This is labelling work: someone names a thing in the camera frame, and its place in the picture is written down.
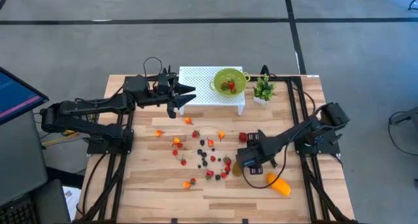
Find white perforated metal shelf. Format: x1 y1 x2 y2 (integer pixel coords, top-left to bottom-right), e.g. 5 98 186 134
176 66 246 116

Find dark base power cable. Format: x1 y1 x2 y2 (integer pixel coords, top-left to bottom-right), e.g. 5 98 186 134
81 153 108 218

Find black floor cable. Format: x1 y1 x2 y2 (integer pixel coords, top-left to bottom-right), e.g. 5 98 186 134
387 110 418 157

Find green plastic colander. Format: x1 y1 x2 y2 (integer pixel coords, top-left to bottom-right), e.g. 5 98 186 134
209 67 251 98

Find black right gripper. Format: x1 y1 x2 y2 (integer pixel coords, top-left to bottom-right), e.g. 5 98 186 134
235 129 272 176

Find yellow cable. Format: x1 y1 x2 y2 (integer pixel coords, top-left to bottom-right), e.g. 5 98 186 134
41 129 81 147

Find black keyboard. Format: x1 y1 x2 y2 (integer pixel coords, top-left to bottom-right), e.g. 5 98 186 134
0 196 37 224

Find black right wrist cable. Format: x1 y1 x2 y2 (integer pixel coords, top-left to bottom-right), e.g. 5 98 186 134
241 142 289 189

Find orange mango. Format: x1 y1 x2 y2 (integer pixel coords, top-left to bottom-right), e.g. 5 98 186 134
266 172 292 197

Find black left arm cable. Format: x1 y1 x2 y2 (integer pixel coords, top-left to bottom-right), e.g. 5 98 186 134
142 56 164 78

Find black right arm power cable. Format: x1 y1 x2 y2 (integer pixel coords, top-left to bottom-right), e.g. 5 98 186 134
269 72 317 116

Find grey stand foot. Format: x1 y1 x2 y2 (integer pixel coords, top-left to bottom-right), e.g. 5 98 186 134
390 105 418 126

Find blue-screen monitor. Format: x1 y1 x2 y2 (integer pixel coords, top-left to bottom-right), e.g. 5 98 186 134
0 66 50 127

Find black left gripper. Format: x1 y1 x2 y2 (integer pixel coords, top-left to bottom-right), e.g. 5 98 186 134
150 68 197 120

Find white paper sheet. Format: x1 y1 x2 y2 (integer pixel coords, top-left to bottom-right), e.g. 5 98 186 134
62 185 82 220

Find small potted green plant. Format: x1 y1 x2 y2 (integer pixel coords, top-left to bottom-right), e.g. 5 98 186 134
253 73 276 104

